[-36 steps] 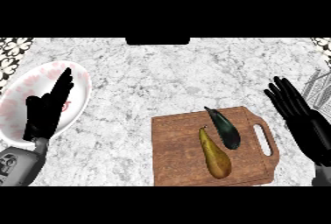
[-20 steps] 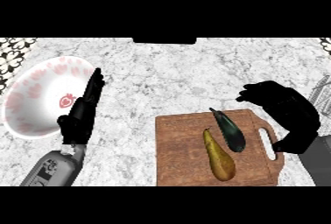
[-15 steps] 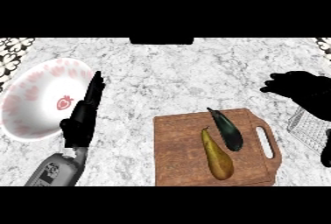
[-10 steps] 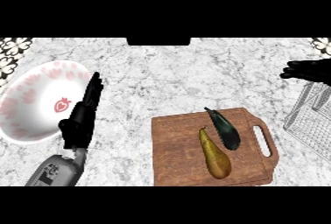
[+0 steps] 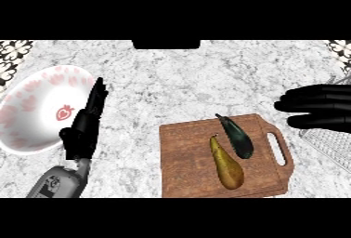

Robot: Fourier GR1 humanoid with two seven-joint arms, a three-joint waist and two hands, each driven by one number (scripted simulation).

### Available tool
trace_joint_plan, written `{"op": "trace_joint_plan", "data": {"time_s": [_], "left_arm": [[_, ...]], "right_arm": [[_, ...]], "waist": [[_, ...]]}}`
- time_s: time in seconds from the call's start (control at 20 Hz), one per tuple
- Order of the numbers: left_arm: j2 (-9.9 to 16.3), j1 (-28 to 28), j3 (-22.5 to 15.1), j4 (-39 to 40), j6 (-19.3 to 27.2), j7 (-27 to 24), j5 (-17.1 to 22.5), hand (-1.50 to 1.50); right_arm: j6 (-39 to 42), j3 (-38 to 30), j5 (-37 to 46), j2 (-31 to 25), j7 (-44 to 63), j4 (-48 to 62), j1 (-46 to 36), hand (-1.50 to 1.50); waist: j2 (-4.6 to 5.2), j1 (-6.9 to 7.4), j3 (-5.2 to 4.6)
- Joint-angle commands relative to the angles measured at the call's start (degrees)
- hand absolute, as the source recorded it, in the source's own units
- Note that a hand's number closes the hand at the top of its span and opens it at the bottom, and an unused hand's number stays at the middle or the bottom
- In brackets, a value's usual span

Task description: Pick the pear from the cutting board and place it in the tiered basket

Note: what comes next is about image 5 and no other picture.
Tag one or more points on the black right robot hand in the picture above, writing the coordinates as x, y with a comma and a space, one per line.
320, 108

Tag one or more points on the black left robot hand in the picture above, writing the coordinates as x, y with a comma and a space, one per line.
81, 130

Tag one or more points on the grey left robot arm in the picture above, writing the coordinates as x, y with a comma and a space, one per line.
59, 182

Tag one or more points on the brown wooden cutting board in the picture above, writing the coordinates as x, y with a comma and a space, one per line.
196, 161

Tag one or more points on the yellow pear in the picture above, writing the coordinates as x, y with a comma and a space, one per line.
227, 169

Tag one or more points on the white bowl with pink print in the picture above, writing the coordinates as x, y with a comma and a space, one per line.
38, 108

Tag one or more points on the dark green eggplant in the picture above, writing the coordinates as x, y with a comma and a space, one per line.
238, 138

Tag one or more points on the black appliance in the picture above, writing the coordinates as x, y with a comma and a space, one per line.
165, 44

